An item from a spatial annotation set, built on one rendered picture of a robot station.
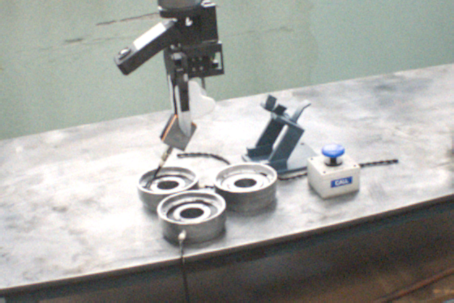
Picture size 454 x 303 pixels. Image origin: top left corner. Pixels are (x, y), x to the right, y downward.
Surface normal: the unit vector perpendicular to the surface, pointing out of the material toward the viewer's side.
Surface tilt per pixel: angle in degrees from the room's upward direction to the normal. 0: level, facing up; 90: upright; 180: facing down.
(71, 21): 90
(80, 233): 0
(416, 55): 90
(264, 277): 0
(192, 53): 90
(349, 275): 0
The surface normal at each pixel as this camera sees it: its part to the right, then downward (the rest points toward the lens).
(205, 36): 0.29, 0.36
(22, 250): -0.07, -0.91
